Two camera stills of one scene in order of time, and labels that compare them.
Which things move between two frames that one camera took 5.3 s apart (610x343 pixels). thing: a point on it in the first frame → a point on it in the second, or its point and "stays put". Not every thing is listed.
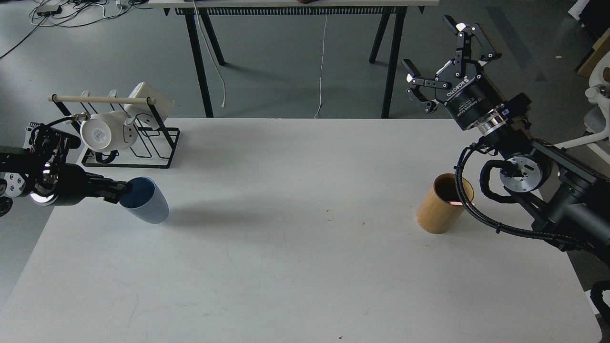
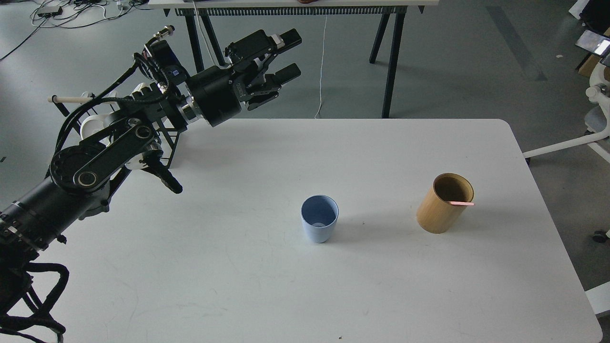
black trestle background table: [197, 13] stays put
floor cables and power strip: [72, 13] stays put
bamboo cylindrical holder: [436, 215] stays put
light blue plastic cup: [143, 197] → [320, 213]
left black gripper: [70, 184] → [214, 91]
